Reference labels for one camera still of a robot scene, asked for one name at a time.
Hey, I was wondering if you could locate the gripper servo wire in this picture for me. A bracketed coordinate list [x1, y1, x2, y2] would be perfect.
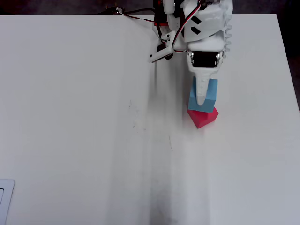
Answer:
[172, 1, 203, 53]

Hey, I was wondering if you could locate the red foam cube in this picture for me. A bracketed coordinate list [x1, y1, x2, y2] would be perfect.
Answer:
[187, 106, 219, 129]

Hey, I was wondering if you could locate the red white black servo wire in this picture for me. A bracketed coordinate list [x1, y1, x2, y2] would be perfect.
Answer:
[120, 10, 157, 24]

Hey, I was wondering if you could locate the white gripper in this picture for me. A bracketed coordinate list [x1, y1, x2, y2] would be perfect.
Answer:
[180, 0, 233, 106]

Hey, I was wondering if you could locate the white spiral cable wrap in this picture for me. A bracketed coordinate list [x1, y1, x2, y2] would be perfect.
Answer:
[222, 13, 233, 58]

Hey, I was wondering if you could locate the silver laptop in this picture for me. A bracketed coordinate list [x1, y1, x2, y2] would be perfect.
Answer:
[0, 179, 15, 225]

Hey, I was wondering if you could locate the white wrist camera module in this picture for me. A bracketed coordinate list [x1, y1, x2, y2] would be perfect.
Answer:
[148, 32, 176, 63]

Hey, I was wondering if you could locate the blue foam cube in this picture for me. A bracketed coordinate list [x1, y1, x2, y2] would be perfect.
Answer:
[187, 78, 218, 113]

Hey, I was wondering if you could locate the small controller circuit board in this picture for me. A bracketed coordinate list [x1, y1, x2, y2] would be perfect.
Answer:
[105, 6, 125, 15]

